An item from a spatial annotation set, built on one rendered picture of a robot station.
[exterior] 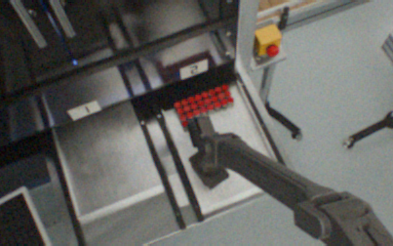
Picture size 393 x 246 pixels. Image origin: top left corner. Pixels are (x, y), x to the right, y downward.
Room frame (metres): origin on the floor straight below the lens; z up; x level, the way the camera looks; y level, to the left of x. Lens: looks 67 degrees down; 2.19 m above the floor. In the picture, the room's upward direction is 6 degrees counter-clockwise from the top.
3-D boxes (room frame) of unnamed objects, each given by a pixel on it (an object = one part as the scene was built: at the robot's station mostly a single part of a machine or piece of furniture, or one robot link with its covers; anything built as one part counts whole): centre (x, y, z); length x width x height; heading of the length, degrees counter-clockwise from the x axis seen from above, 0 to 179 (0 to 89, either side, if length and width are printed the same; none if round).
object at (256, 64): (0.82, -0.24, 0.87); 0.14 x 0.13 x 0.02; 17
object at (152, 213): (0.48, 0.11, 0.87); 0.70 x 0.48 x 0.02; 107
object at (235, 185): (0.49, -0.07, 0.90); 0.34 x 0.26 x 0.04; 16
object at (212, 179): (0.36, -0.02, 1.08); 0.10 x 0.07 x 0.07; 29
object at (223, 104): (0.59, -0.04, 0.90); 0.18 x 0.02 x 0.05; 106
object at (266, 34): (0.78, -0.24, 1.00); 0.08 x 0.07 x 0.07; 17
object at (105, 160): (0.50, 0.29, 0.90); 0.34 x 0.26 x 0.04; 17
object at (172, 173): (0.38, 0.08, 0.91); 0.14 x 0.03 x 0.06; 16
